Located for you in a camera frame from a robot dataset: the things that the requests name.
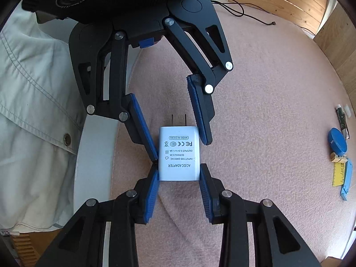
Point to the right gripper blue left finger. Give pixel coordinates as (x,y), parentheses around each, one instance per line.
(150,192)

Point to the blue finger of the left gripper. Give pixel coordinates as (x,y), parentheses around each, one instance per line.
(136,125)
(202,106)

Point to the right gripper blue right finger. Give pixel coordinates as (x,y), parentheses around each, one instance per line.
(210,191)

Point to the white power adapter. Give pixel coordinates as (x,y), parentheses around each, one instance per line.
(179,150)

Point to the yellow black card pack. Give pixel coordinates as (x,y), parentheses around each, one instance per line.
(338,174)

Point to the blue round case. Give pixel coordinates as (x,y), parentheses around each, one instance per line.
(337,142)

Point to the blue phone stand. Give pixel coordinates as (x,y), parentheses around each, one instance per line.
(347,180)

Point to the green white glue stick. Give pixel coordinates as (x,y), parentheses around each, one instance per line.
(341,117)

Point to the wooden clothespin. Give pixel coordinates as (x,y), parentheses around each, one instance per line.
(337,159)

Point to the white eraser block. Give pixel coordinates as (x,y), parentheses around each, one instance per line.
(347,111)

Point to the beige jacket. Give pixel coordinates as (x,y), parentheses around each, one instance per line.
(42,118)

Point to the large oak wood board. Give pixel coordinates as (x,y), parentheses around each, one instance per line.
(337,39)

